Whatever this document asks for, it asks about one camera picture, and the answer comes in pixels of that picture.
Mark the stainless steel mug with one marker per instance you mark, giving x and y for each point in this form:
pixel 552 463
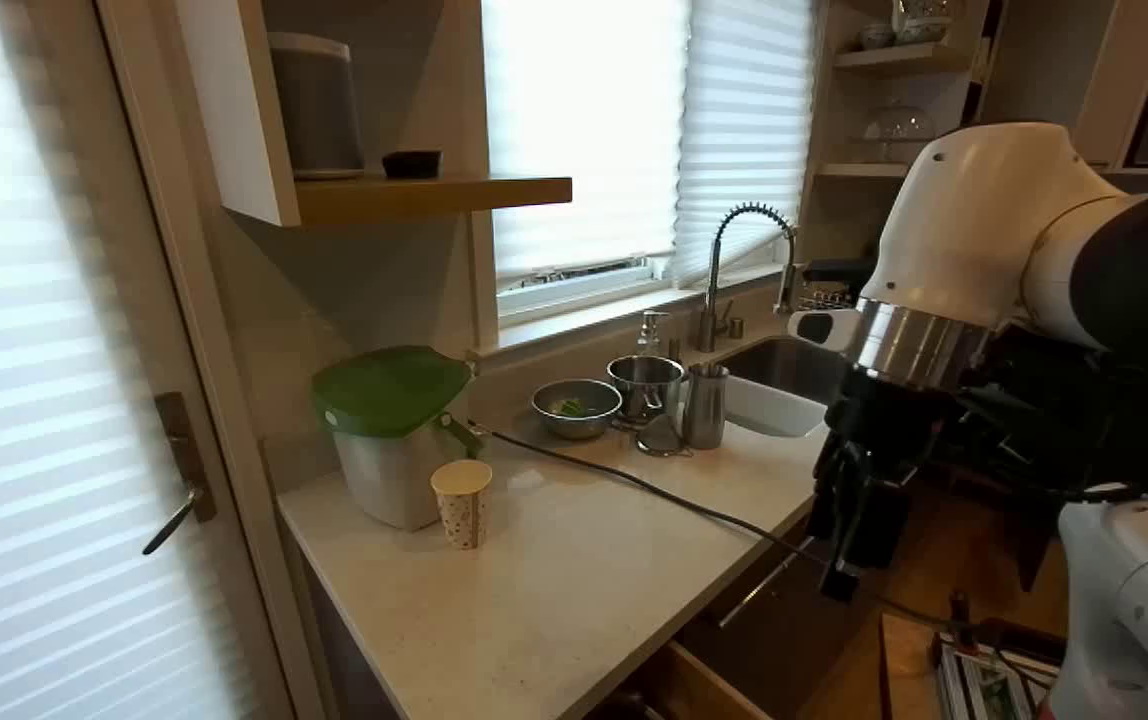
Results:
pixel 700 406

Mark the open wooden drawer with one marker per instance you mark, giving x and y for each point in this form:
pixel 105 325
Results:
pixel 698 685

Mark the stainless steel pot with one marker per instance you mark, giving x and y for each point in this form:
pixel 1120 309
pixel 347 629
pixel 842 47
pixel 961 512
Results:
pixel 644 382

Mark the white pleated window blind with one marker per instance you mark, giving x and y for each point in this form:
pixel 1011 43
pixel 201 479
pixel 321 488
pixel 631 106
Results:
pixel 744 132

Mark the printed box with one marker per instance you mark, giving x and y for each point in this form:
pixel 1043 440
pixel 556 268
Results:
pixel 992 683

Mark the small black bowl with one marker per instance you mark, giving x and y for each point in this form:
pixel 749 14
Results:
pixel 415 167

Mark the white cabinet side panel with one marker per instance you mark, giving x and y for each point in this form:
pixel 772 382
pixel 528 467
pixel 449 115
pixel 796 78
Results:
pixel 232 106

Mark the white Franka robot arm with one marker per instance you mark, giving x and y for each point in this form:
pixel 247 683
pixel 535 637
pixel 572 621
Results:
pixel 984 215

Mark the kitchen sink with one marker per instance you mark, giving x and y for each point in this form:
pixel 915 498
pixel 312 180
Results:
pixel 785 374

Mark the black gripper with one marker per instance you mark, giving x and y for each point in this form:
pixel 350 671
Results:
pixel 865 487

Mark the glass dome cover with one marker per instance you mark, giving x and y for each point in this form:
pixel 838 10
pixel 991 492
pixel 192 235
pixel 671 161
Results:
pixel 899 132

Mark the beige paper cup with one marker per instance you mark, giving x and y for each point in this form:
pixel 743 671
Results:
pixel 462 502

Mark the wooden shelf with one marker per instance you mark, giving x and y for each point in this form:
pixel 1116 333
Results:
pixel 439 199

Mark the wooden shelf unit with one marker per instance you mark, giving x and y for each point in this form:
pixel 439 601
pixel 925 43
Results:
pixel 865 168

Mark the metal bowl with green contents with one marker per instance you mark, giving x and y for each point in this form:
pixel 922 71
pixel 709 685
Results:
pixel 572 406

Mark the white bin with green lid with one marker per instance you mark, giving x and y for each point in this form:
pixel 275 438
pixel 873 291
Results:
pixel 387 400

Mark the chrome gooseneck faucet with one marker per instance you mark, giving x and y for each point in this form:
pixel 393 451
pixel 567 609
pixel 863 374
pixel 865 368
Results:
pixel 719 255

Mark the grey canister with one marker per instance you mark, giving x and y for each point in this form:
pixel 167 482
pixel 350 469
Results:
pixel 316 106

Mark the clear soap bottle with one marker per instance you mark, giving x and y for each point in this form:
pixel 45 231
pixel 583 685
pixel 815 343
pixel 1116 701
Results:
pixel 651 333

